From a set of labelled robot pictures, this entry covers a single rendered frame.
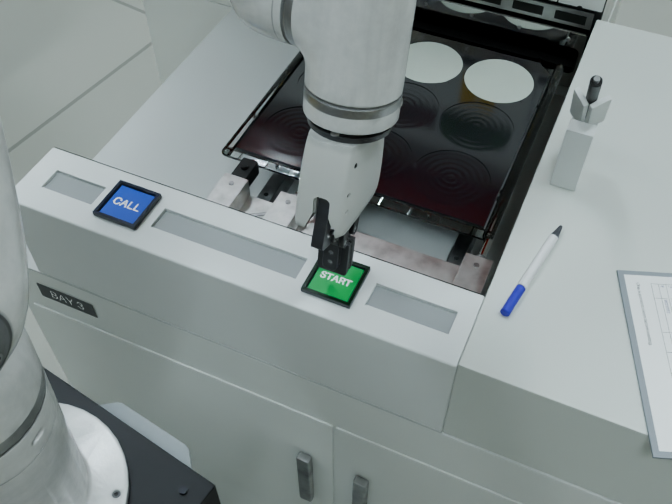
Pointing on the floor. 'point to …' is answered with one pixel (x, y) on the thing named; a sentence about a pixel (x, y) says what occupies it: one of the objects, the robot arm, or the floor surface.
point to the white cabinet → (271, 418)
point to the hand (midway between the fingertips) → (336, 251)
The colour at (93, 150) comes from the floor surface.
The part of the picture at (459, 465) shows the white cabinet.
